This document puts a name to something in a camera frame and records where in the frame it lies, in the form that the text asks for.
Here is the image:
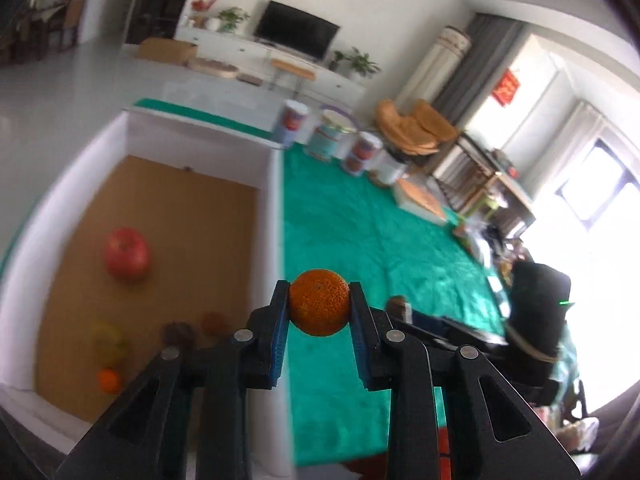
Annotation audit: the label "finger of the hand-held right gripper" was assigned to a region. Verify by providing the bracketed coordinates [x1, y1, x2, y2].
[411, 311, 508, 357]

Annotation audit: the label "red wall hanging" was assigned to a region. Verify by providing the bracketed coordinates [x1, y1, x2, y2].
[491, 69, 521, 108]

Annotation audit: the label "white jar black lid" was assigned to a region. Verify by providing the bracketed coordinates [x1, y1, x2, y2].
[370, 150, 408, 188]

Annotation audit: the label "red apple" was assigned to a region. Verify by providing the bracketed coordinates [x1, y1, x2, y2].
[104, 227, 152, 282]

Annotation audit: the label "potted plant white vase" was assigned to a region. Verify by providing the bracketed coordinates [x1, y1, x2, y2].
[207, 6, 251, 35]

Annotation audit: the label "large potted plant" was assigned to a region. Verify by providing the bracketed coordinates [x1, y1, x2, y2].
[345, 46, 382, 79]

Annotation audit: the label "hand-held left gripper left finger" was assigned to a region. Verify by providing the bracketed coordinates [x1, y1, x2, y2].
[55, 280, 292, 480]

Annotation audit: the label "dark framed window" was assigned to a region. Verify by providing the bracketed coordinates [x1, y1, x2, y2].
[555, 137, 640, 221]

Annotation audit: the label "red flower bouquet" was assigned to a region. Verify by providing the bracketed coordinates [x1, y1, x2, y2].
[191, 0, 218, 28]

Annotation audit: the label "wooden dining chairs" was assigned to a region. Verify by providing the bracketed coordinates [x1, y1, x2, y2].
[0, 0, 83, 63]

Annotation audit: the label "pile of small toys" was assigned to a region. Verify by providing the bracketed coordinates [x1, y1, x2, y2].
[487, 240, 526, 286]

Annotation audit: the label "white cardboard box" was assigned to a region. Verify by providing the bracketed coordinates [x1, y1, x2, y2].
[0, 107, 286, 461]

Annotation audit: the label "glass jar gold lid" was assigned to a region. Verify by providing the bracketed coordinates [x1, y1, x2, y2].
[305, 105, 358, 163]

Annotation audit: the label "wooden slatted bench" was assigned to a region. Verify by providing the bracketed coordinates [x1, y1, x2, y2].
[432, 132, 536, 221]

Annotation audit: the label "tangerine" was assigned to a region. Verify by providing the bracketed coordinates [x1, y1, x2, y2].
[289, 269, 351, 337]
[96, 367, 123, 395]

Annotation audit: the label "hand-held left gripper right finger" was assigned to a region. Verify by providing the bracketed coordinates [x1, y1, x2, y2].
[349, 281, 583, 480]

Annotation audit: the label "orange lounge chair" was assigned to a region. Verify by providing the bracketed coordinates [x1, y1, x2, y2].
[375, 97, 460, 157]

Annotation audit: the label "grey curtain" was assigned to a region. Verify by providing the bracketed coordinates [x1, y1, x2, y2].
[435, 12, 523, 126]

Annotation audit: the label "small brown kiwi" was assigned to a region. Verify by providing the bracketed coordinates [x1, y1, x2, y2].
[201, 311, 228, 336]

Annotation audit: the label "black television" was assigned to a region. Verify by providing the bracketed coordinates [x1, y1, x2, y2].
[253, 0, 342, 63]

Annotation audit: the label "printed tin can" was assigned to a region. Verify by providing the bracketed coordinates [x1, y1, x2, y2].
[272, 100, 312, 148]
[341, 130, 383, 177]

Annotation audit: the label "flat white box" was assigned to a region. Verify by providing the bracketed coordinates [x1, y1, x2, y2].
[392, 177, 448, 226]

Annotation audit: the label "round wooden tray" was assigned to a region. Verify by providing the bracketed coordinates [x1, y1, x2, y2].
[187, 57, 238, 80]

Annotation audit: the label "dark bookshelf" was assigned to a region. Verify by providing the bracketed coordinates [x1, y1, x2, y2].
[125, 0, 201, 46]

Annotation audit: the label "wooden top stool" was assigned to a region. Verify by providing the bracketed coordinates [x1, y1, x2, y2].
[270, 58, 317, 101]

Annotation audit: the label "green-red mango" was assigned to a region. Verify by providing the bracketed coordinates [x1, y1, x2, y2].
[95, 337, 132, 368]

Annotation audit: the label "orange plush cushion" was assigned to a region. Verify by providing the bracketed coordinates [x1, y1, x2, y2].
[345, 425, 456, 480]

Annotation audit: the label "standing air conditioner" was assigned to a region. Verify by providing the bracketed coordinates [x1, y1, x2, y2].
[395, 25, 472, 116]

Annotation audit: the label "brown cardboard box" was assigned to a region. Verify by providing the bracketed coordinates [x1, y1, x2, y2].
[136, 37, 198, 65]

